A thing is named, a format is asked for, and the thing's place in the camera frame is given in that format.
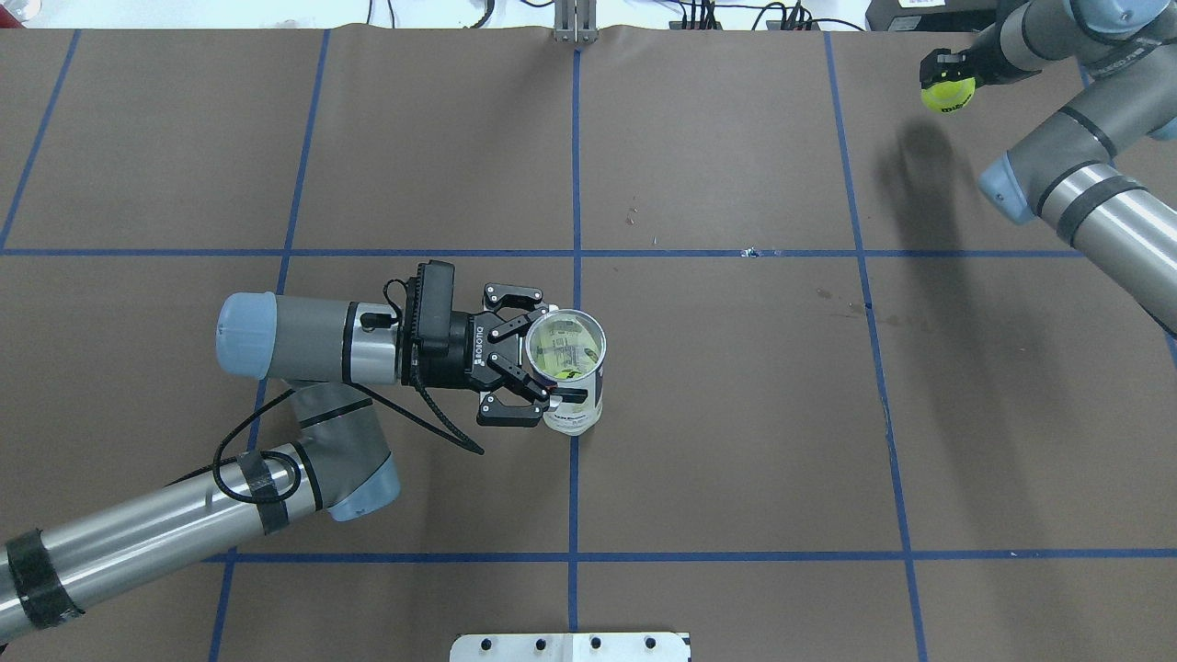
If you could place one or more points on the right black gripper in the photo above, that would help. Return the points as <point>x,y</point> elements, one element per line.
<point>942,65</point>

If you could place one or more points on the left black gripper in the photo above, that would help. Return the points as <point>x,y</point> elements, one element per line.
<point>462,360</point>

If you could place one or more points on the yellow Wilson tennis ball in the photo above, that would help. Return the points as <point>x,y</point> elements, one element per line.
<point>948,96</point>

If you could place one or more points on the yellow Roland Garros tennis ball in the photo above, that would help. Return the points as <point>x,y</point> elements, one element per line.
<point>564,347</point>

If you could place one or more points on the white blue tennis ball can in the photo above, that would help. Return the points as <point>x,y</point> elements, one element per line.
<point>573,406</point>

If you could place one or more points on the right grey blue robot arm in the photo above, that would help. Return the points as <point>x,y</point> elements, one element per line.
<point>1063,172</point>

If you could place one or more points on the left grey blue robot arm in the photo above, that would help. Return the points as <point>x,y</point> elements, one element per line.
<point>318,445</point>

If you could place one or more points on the white metal mounting plate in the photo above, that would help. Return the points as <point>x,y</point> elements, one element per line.
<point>600,646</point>

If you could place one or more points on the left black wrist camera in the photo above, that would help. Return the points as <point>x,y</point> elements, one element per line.
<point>429,308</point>

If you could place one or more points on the grey aluminium frame post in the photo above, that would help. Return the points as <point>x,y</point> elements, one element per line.
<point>575,21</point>

